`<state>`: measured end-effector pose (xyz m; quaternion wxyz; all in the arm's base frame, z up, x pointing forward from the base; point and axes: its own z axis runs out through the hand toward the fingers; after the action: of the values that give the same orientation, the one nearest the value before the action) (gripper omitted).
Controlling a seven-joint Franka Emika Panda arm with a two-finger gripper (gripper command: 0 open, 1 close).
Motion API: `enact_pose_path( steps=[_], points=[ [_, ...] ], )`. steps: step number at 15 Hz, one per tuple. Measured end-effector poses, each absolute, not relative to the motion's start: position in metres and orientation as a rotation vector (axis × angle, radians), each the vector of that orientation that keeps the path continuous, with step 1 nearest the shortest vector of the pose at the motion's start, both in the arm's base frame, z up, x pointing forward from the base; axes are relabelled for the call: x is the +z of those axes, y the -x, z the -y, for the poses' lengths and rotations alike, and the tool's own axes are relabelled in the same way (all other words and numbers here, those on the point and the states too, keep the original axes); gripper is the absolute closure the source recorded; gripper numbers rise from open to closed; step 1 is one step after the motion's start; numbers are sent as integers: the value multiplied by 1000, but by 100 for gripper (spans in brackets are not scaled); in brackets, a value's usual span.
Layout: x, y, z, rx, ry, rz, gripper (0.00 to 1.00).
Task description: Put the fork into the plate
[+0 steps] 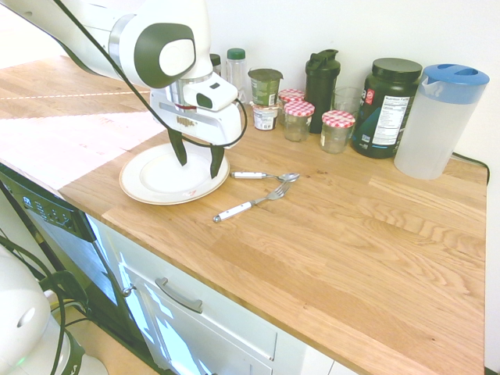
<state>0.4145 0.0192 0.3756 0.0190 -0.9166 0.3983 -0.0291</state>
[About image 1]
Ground glass jar red checkered lid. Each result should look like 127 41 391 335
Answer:
277 88 305 126
283 100 316 142
320 109 356 155

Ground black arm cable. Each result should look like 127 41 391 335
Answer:
52 0 249 150

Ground silver drawer handle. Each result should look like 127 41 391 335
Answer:
155 277 204 314

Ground white plate with gold rim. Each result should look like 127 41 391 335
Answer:
119 142 230 206

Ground green yogurt cup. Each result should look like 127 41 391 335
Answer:
248 68 284 107

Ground clear glass tumbler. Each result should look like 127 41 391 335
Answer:
331 86 364 120

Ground black dishwasher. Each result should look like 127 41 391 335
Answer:
0 163 146 355

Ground white cabinet door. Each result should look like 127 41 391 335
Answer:
123 267 274 375

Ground white-handled metal fork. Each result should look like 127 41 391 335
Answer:
212 181 292 224

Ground white-handled metal spoon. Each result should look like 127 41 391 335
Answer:
230 170 301 184

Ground dark green shaker bottle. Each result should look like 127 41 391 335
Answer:
304 48 340 134

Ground clear bottle with green lid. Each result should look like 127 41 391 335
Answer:
226 48 248 103

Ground white drawer front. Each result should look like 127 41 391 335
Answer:
85 213 279 363

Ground dark protein powder tub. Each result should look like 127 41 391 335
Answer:
351 57 423 159

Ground black floor cables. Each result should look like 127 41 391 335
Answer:
0 230 93 375

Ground white yogurt cup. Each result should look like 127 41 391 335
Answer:
252 102 280 132

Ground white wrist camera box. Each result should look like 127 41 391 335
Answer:
182 73 239 113

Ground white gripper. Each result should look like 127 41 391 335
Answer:
149 87 242 180

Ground translucent pitcher with blue lid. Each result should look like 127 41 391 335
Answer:
393 63 491 180

